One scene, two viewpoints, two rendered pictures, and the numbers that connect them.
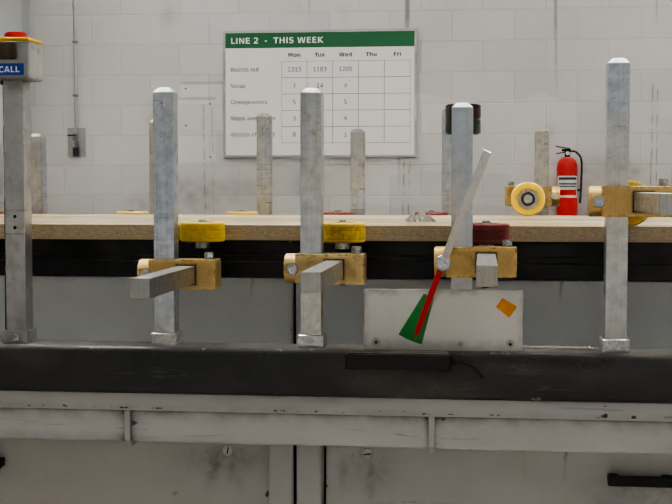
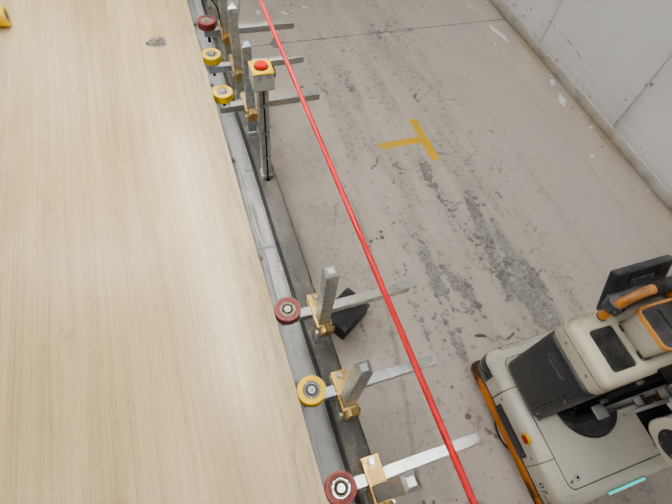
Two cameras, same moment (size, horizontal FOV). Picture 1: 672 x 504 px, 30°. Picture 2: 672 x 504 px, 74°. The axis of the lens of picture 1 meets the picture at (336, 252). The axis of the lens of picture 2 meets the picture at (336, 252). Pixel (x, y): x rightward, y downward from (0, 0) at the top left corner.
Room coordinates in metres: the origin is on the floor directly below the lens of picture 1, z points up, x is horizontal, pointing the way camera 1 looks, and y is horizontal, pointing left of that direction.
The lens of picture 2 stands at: (2.55, 1.74, 2.13)
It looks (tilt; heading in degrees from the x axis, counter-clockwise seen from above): 58 degrees down; 236
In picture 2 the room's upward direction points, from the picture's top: 11 degrees clockwise
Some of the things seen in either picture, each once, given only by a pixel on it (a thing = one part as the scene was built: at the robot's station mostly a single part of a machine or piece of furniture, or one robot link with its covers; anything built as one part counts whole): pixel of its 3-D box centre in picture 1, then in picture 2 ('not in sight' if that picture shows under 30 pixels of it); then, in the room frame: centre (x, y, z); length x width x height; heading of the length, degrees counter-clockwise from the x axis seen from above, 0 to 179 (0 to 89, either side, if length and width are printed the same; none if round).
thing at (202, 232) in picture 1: (202, 251); (224, 101); (2.23, 0.24, 0.85); 0.08 x 0.08 x 0.11
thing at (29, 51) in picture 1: (16, 61); (261, 76); (2.16, 0.55, 1.18); 0.07 x 0.07 x 0.08; 83
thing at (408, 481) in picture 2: not in sight; (387, 489); (2.30, 1.78, 0.94); 0.04 x 0.04 x 0.48; 83
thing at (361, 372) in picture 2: not in sight; (351, 393); (2.27, 1.53, 0.90); 0.04 x 0.04 x 0.48; 83
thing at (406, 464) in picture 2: not in sight; (406, 464); (2.20, 1.75, 0.83); 0.43 x 0.03 x 0.04; 173
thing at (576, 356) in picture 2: not in sight; (616, 360); (1.21, 1.78, 0.59); 0.55 x 0.34 x 0.83; 173
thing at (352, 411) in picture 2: not in sight; (344, 394); (2.27, 1.51, 0.80); 0.14 x 0.06 x 0.05; 83
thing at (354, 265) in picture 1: (325, 268); (237, 68); (2.10, 0.02, 0.83); 0.14 x 0.06 x 0.05; 83
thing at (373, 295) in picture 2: not in sight; (346, 302); (2.15, 1.25, 0.83); 0.43 x 0.03 x 0.04; 173
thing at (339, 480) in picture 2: not in sight; (338, 489); (2.40, 1.73, 0.85); 0.08 x 0.08 x 0.11
